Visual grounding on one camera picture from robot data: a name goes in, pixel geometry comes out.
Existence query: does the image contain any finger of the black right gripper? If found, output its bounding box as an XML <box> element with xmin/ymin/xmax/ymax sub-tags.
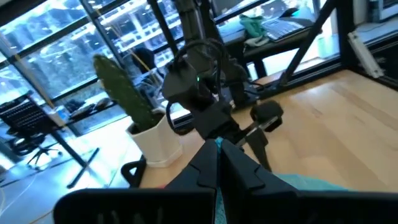
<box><xmin>247</xmin><ymin>128</ymin><xmax>272</xmax><ymax>172</ymax></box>

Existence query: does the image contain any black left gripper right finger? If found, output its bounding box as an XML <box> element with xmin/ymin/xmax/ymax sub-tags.
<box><xmin>220</xmin><ymin>139</ymin><xmax>398</xmax><ymax>224</ymax></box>

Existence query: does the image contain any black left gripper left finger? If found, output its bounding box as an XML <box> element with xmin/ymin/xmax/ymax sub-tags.
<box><xmin>53</xmin><ymin>139</ymin><xmax>219</xmax><ymax>224</ymax></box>

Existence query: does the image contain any blue microfiber towel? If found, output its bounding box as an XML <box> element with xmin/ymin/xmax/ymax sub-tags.
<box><xmin>213</xmin><ymin>137</ymin><xmax>352</xmax><ymax>224</ymax></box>

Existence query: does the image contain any white hexagonal plant pot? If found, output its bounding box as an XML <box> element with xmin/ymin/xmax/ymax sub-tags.
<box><xmin>125</xmin><ymin>108</ymin><xmax>184</xmax><ymax>169</ymax></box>

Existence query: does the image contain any black desk beam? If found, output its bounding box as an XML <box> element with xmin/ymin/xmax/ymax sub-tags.
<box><xmin>242</xmin><ymin>27</ymin><xmax>313</xmax><ymax>62</ymax></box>

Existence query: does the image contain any green cactus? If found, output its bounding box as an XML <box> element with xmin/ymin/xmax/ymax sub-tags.
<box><xmin>93</xmin><ymin>54</ymin><xmax>159</xmax><ymax>133</ymax></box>

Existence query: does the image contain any black laptop keyboard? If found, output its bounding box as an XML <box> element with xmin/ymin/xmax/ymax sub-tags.
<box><xmin>262</xmin><ymin>17</ymin><xmax>315</xmax><ymax>43</ymax></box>

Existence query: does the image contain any black desk foot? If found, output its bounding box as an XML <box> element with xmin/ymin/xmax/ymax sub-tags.
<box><xmin>51</xmin><ymin>129</ymin><xmax>101</xmax><ymax>190</ymax></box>

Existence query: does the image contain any black mesh chair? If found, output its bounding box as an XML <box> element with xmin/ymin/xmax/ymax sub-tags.
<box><xmin>0</xmin><ymin>90</ymin><xmax>65</xmax><ymax>166</ymax></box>

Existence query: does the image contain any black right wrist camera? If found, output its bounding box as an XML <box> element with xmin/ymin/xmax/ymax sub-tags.
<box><xmin>161</xmin><ymin>60</ymin><xmax>215</xmax><ymax>111</ymax></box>

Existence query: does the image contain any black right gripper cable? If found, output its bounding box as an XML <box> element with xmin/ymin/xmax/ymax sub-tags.
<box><xmin>165</xmin><ymin>39</ymin><xmax>225</xmax><ymax>136</ymax></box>

